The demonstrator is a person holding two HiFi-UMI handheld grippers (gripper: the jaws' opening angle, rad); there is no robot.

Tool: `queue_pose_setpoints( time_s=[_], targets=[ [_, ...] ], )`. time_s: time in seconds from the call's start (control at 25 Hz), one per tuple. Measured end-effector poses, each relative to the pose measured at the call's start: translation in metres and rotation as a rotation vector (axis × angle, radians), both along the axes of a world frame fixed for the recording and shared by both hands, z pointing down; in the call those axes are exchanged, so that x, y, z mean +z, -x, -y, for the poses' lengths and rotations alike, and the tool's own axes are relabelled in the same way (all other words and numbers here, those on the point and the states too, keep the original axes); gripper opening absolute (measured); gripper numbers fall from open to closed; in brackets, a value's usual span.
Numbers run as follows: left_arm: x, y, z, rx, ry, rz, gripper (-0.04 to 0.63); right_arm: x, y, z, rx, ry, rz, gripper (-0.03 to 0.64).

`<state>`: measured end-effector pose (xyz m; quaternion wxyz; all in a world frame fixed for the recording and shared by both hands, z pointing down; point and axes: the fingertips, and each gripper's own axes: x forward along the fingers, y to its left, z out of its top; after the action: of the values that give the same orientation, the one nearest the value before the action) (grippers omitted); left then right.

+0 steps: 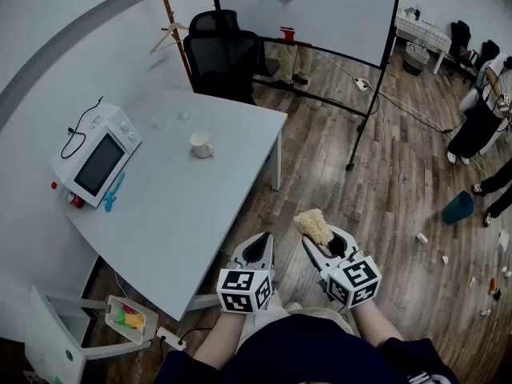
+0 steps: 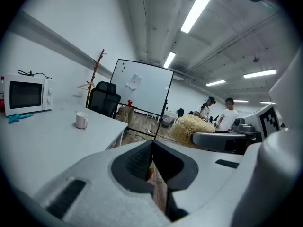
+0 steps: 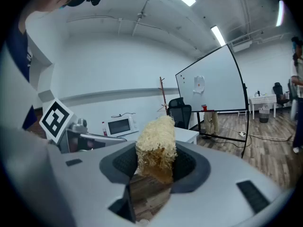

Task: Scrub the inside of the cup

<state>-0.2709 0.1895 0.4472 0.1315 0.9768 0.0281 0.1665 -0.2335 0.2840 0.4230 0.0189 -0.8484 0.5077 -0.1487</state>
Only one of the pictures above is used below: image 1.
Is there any small white side table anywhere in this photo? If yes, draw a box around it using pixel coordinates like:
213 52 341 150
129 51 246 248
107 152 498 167
23 286 159 384

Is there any person's right forearm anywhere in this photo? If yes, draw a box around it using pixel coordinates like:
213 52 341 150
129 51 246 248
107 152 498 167
349 297 405 350

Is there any white perforated basket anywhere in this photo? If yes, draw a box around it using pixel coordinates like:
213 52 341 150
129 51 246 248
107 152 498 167
104 294 147 346

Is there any brown wooden coat rack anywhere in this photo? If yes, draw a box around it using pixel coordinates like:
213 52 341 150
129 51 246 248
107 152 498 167
146 0 194 91

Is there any white floor cable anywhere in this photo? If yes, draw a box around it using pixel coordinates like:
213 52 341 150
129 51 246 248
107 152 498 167
315 50 459 134

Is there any white mug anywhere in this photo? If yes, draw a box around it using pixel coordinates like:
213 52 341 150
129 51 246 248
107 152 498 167
189 130 215 159

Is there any person's left forearm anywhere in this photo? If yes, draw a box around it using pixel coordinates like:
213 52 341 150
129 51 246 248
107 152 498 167
191 309 250 371

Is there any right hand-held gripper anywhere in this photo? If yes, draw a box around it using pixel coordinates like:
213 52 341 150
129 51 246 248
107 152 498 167
302 226 382 310

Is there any wooden clothes hanger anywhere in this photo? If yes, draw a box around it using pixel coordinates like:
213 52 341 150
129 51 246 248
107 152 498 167
150 22 190 56

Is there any table with checked cloth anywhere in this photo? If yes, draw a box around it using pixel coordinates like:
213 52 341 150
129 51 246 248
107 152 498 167
394 8 454 76

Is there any grey woven basket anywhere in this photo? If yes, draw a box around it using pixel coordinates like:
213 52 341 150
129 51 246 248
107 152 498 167
401 41 431 77

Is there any person's dark blue shirt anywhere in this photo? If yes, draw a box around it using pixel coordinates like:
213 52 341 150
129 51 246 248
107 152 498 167
154 313 461 384

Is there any white microwave oven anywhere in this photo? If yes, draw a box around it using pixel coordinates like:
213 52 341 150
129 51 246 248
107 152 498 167
50 102 143 209

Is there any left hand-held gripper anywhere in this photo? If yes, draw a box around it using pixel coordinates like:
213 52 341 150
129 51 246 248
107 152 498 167
216 232 278 315

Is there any teal waste bin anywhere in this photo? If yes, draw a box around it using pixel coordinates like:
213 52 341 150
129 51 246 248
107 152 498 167
441 190 475 226

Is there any black mesh office chair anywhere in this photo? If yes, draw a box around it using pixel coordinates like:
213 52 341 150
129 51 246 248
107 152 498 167
182 9 281 106

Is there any black microwave power cable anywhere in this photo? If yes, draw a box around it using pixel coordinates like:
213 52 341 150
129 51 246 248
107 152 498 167
60 95 105 160

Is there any yellow sponge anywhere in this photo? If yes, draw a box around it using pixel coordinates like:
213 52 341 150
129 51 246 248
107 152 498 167
294 208 335 246

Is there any whiteboard on black stand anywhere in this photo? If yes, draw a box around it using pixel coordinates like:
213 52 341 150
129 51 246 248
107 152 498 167
210 0 404 172

